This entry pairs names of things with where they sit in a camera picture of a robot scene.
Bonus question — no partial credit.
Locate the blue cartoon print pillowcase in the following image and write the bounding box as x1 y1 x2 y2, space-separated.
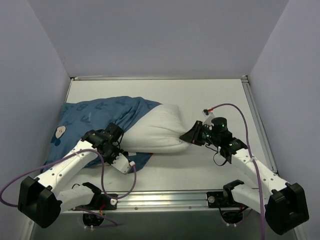
44 96 160 165

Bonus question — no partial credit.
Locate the white pillow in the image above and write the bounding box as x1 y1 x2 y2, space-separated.
120 104 191 154

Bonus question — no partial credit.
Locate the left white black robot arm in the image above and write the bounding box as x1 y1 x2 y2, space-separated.
18 123 131 228

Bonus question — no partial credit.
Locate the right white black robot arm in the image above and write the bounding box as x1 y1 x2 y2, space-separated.
180 117 310 235

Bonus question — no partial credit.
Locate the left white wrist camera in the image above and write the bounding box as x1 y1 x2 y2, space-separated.
110 153 136 175

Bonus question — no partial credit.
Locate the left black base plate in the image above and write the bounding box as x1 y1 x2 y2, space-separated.
95 194 118 211

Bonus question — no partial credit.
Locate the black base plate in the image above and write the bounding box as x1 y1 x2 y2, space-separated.
206 191 229 209
95 194 118 211

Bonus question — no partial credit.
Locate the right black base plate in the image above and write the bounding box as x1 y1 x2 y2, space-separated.
206 191 229 209

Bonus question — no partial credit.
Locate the aluminium front rail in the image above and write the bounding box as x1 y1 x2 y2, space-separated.
59 191 266 213

